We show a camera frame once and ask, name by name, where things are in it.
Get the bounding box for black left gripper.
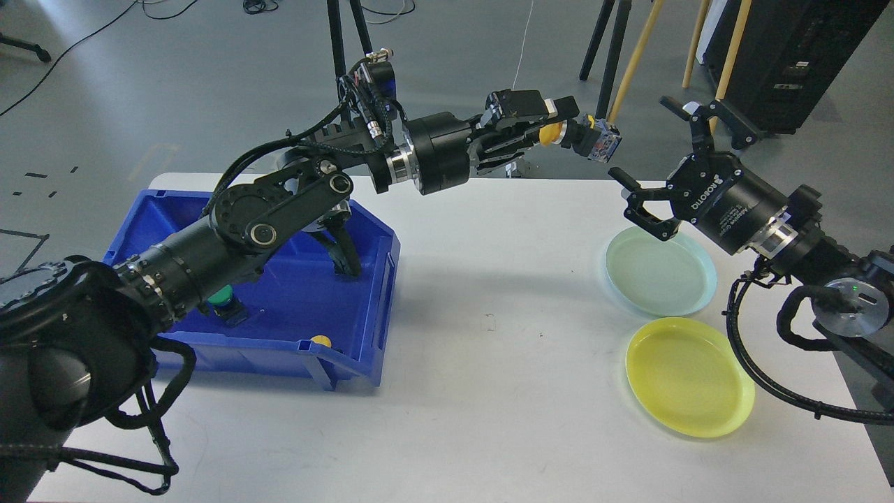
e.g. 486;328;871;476
404;89;579;195

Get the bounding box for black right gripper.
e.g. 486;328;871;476
608;96;797;256

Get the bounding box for yellow push button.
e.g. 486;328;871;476
538;115;622;163
310;334;333;348

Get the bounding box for green push button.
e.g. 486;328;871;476
205;284;249;327

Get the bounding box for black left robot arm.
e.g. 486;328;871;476
2;49;579;502

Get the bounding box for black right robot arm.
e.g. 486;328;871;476
609;96;893;426

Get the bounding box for light green plate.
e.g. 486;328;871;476
601;227;718;317

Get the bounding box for yellow plate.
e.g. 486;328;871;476
624;317;756;439

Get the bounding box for yellow push button front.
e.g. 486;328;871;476
310;334;333;348

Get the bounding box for black cabinet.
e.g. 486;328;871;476
725;1;888;134

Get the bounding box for black tripod legs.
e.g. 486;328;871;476
580;0;633;119

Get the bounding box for wooden easel legs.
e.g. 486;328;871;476
607;1;753;123

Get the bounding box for blue plastic bin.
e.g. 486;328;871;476
103;189;402;391

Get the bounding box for black stand foot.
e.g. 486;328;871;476
0;32;53;64

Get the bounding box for white cable on floor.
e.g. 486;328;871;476
512;0;537;92

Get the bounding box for black floor cable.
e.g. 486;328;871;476
0;0;199;116

